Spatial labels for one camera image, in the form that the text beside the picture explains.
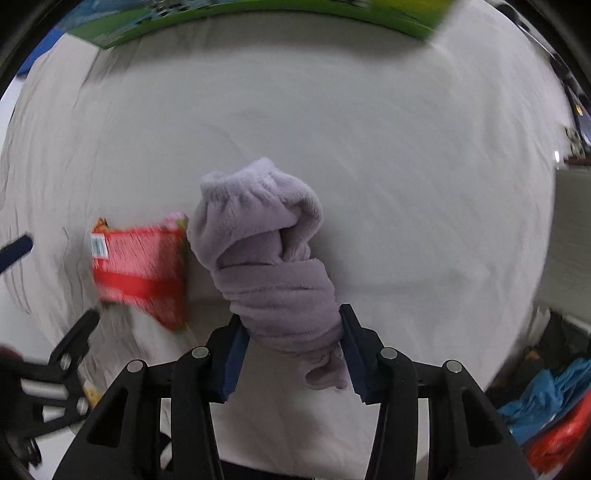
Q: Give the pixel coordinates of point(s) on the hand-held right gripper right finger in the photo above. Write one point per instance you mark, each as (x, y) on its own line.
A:
(354, 360)

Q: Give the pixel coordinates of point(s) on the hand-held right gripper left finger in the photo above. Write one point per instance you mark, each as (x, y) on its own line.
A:
(234, 360)

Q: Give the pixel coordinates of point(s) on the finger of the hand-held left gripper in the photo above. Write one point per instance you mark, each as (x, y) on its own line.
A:
(76, 341)
(14, 251)

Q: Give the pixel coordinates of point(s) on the red snack packet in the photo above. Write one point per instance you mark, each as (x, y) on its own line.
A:
(138, 272)

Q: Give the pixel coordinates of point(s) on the lilac fleece cloth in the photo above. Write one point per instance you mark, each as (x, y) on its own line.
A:
(272, 258)

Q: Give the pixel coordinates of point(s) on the blue cloth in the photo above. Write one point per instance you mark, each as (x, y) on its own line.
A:
(542, 399)

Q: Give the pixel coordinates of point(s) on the white bed sheet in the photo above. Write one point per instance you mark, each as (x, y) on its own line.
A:
(323, 152)

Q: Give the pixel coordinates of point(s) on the red plastic bag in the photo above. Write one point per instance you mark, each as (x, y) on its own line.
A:
(561, 443)

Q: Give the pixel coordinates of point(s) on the green printed box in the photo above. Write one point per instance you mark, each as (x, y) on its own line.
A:
(258, 16)

